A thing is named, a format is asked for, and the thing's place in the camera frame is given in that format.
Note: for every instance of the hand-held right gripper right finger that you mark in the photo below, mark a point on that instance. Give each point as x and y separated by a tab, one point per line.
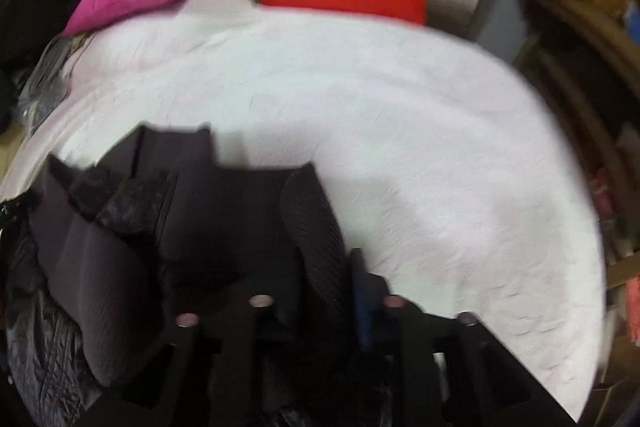
361	312

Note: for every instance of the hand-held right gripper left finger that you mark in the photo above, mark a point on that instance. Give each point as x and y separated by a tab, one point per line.
235	347

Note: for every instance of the dark quilted jacket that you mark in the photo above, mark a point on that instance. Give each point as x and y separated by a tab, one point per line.
125	257

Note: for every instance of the white bed blanket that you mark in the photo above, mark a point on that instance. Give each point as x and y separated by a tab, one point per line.
375	117

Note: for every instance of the grey crumpled garment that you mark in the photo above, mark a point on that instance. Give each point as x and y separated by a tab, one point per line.
45	77

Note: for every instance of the wicker wooden shelf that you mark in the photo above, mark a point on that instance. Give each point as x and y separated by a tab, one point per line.
585	32

